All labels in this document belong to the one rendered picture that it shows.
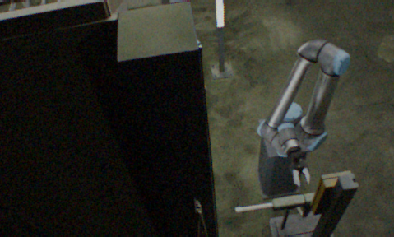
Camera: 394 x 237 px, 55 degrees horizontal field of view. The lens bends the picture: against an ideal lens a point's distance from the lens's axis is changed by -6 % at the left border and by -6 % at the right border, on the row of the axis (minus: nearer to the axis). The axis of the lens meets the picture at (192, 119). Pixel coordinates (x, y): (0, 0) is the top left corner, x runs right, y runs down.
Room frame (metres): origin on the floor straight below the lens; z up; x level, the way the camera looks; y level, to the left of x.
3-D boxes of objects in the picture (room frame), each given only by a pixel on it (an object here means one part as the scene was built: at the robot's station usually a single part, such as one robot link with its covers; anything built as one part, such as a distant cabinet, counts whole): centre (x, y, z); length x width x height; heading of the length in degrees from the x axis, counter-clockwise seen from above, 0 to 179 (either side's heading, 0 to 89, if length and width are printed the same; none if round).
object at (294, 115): (1.45, -0.61, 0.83); 0.17 x 0.15 x 0.18; 34
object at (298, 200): (0.76, -0.38, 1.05); 0.49 x 0.05 x 0.23; 90
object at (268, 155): (1.46, -0.61, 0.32); 0.31 x 0.31 x 0.64; 0
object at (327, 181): (0.64, -0.51, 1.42); 0.12 x 0.06 x 0.26; 90
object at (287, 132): (1.18, -0.50, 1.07); 0.12 x 0.09 x 0.10; 0
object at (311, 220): (0.74, -0.50, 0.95); 0.26 x 0.15 x 0.32; 90
